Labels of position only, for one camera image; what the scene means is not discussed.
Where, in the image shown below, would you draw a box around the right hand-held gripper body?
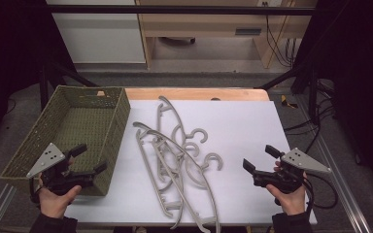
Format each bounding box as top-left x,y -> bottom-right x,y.
252,147 -> 332,195

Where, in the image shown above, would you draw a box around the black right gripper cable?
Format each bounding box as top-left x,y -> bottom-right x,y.
300,173 -> 340,211

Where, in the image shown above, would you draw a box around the white board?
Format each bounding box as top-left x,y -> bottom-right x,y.
63,99 -> 319,226

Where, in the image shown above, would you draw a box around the hanging black cables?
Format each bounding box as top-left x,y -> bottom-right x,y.
261,1 -> 297,69

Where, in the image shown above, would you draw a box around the yellow and black tool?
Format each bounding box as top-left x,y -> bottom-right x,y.
279,94 -> 299,110

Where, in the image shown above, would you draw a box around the person's left hand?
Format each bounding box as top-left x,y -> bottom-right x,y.
37,156 -> 83,220

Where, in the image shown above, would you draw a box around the light wooden desk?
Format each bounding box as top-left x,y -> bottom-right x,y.
135,0 -> 319,70

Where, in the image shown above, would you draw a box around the person's right hand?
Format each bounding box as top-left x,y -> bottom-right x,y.
265,160 -> 308,216

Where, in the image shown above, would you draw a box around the black floor cables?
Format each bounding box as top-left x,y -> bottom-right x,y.
283,79 -> 339,155

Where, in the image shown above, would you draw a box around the black curtain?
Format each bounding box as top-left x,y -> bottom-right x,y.
0,0 -> 79,156
290,0 -> 373,198

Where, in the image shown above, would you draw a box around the white cabinet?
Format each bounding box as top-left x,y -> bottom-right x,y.
46,0 -> 148,65

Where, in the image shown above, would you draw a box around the wooden table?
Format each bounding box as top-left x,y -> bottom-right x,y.
124,87 -> 271,102

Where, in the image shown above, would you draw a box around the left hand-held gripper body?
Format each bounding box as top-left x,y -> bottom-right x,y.
26,143 -> 95,197

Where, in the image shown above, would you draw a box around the black metal stand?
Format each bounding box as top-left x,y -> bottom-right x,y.
257,59 -> 323,125
38,59 -> 99,112

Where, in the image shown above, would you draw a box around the black frame crossbar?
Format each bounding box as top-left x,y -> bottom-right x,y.
45,4 -> 317,17

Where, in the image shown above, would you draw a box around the green woven basket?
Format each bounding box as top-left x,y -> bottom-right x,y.
0,84 -> 132,197

